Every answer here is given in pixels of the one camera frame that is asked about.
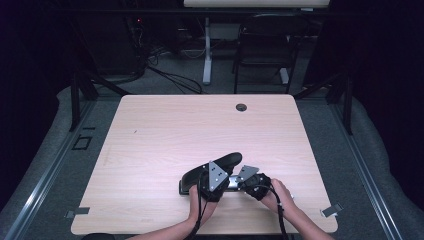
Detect black tape square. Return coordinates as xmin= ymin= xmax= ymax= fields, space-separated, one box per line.
xmin=71 ymin=134 xmax=93 ymax=151

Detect black metal stand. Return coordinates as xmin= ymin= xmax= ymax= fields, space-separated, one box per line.
xmin=293 ymin=71 xmax=354 ymax=136
xmin=68 ymin=66 xmax=131 ymax=132

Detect black floor cables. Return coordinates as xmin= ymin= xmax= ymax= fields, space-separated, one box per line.
xmin=145 ymin=64 xmax=204 ymax=95

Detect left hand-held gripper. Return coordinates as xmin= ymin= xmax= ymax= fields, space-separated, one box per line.
xmin=199 ymin=161 xmax=231 ymax=203

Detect black stapler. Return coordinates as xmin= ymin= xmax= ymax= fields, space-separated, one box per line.
xmin=178 ymin=152 xmax=244 ymax=196

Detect dark cabinet with red light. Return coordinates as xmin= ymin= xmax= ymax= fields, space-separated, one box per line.
xmin=76 ymin=13 xmax=146 ymax=76

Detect aluminium rail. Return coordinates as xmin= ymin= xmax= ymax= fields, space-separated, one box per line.
xmin=2 ymin=99 xmax=98 ymax=240
xmin=329 ymin=103 xmax=405 ymax=240

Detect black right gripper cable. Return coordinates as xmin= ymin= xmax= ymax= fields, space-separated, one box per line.
xmin=254 ymin=184 xmax=290 ymax=240

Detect person's right hand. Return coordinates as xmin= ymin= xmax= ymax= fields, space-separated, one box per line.
xmin=260 ymin=178 xmax=296 ymax=215

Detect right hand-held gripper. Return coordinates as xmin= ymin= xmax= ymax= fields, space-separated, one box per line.
xmin=237 ymin=165 xmax=273 ymax=202

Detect tall white desk leg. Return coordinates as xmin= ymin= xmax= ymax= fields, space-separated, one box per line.
xmin=202 ymin=16 xmax=214 ymax=86

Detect person's left hand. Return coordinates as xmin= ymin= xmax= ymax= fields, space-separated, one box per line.
xmin=188 ymin=185 xmax=220 ymax=224

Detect grey tape piece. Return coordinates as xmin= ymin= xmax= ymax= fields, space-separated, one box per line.
xmin=320 ymin=202 xmax=345 ymax=218
xmin=64 ymin=206 xmax=91 ymax=220

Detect black chair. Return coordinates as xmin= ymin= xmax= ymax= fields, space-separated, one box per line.
xmin=232 ymin=13 xmax=309 ymax=95

